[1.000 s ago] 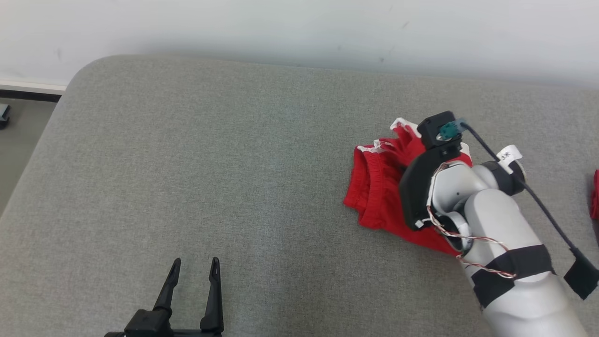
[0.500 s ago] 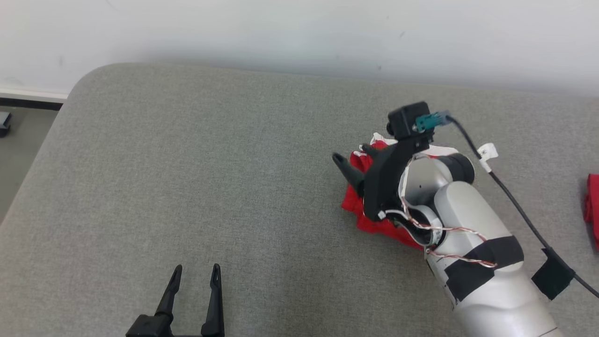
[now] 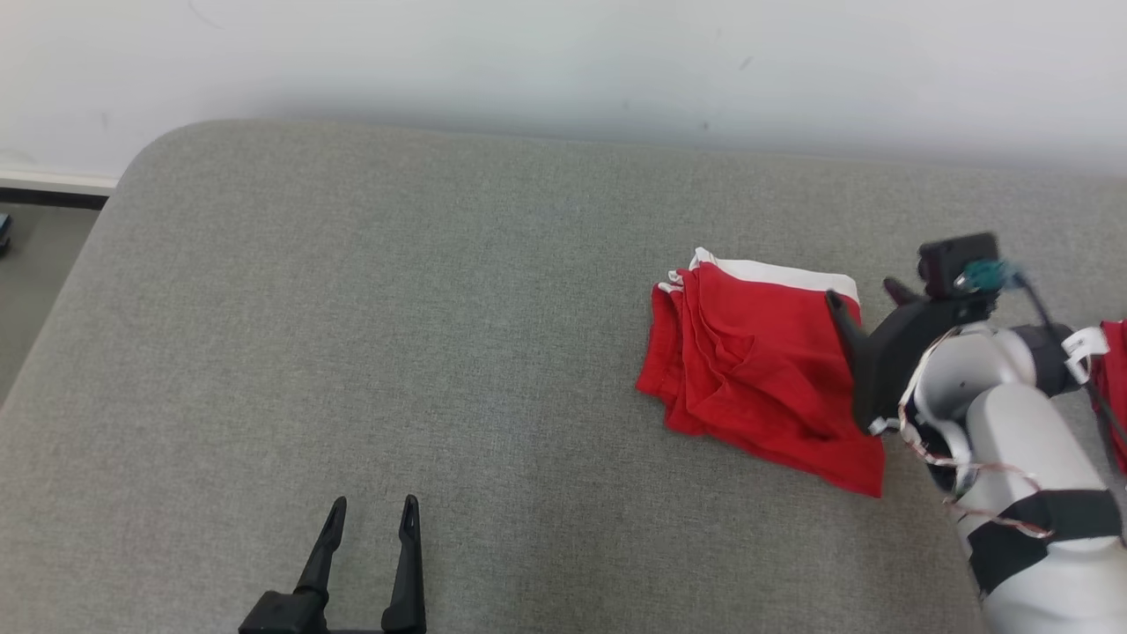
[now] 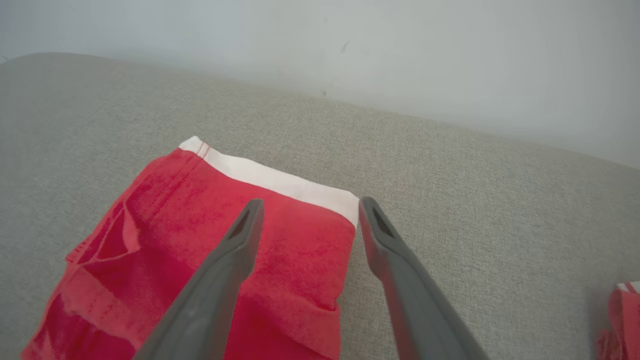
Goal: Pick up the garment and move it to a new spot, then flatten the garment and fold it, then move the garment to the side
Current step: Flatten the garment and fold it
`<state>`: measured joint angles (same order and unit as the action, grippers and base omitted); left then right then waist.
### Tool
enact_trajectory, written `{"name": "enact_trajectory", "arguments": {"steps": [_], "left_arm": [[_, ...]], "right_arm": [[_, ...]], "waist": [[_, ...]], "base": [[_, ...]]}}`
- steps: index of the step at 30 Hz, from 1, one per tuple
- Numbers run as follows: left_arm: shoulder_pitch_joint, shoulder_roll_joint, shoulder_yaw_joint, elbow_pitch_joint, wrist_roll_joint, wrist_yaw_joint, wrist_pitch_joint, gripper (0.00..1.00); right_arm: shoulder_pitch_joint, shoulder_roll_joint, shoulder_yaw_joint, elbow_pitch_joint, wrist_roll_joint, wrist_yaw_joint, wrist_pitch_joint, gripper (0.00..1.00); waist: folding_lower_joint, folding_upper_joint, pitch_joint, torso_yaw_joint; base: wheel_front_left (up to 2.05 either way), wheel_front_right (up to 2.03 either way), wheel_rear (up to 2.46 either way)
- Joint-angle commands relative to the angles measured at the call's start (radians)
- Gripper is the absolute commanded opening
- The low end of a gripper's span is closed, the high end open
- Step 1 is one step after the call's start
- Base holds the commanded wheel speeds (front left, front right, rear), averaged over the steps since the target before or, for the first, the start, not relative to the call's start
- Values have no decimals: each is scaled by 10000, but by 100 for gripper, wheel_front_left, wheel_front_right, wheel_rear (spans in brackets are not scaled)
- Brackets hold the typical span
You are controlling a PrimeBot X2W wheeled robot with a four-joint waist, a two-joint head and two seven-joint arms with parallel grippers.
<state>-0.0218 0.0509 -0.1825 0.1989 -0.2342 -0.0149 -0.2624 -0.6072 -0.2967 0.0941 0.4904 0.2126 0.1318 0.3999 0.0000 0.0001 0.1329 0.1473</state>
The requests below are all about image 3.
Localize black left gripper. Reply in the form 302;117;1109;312
238;495;428;634

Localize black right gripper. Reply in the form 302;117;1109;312
824;277;1001;438

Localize red white shorts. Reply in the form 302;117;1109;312
636;247;887;500

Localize red white basketball jersey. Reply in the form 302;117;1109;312
1090;319;1127;478

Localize grey fabric sofa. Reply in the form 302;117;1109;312
0;119;1127;634

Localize teal right camera connector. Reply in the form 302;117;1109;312
955;259;1028;294

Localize white black wall baseboard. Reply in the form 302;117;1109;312
0;171;121;211

